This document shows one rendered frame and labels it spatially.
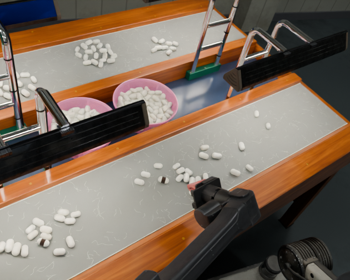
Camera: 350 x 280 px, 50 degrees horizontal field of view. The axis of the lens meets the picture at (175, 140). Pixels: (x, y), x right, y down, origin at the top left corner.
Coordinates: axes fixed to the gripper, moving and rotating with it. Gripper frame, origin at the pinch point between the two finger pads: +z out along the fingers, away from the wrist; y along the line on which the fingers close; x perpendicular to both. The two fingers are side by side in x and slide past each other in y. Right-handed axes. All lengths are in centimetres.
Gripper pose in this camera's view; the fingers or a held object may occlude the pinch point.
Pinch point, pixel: (189, 186)
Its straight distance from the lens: 118.6
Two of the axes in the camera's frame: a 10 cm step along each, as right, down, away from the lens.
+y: -7.9, 3.4, -5.0
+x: 2.2, 9.3, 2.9
